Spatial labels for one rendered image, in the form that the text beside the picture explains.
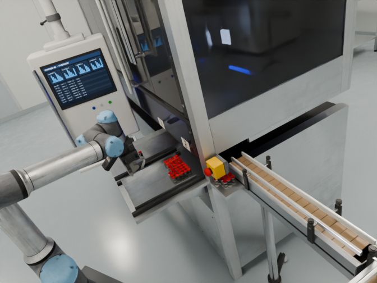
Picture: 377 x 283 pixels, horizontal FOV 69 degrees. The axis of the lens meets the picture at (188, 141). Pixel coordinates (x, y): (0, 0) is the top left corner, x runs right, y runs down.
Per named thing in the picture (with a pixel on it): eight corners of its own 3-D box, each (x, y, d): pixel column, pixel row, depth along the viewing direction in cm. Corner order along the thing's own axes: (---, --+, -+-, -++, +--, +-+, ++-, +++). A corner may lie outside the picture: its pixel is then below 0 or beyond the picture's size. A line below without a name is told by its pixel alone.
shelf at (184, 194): (168, 129, 197) (167, 127, 196) (222, 176, 141) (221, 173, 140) (104, 159, 183) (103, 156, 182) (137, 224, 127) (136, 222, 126)
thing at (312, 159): (204, 120, 377) (189, 57, 331) (340, 206, 211) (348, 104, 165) (137, 152, 348) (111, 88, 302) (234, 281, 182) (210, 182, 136)
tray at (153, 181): (176, 157, 161) (175, 153, 159) (197, 179, 140) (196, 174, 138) (123, 184, 152) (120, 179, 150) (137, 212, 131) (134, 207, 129)
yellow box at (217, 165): (220, 165, 133) (217, 154, 129) (229, 173, 127) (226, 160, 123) (207, 173, 130) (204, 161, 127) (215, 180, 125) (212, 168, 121)
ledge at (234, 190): (234, 173, 141) (233, 170, 140) (250, 186, 131) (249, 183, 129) (211, 186, 137) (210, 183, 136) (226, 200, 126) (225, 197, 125)
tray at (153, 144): (170, 129, 192) (168, 124, 190) (187, 144, 171) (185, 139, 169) (125, 150, 182) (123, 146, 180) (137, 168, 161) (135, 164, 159)
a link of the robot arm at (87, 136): (84, 142, 102) (107, 126, 108) (70, 137, 109) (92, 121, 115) (95, 158, 107) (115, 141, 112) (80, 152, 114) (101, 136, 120)
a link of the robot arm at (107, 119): (90, 118, 114) (106, 106, 118) (101, 138, 120) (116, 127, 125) (101, 122, 109) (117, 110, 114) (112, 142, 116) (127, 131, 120)
